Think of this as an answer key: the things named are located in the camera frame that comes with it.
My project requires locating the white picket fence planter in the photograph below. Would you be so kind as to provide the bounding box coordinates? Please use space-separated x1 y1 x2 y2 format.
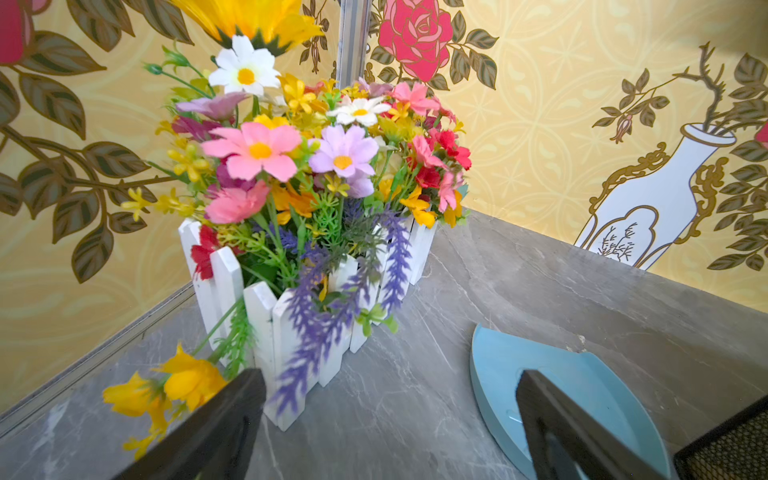
178 219 438 431

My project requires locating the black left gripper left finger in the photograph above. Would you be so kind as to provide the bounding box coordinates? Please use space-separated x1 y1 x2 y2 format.
116 368 267 479

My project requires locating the black wire mesh shelf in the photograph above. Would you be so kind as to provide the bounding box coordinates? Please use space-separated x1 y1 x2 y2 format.
673 397 767 480

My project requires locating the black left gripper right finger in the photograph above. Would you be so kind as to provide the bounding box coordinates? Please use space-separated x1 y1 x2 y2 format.
516 370 664 479

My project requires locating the colourful artificial flower bouquet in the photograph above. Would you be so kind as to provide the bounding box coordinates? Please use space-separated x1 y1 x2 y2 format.
101 0 473 460

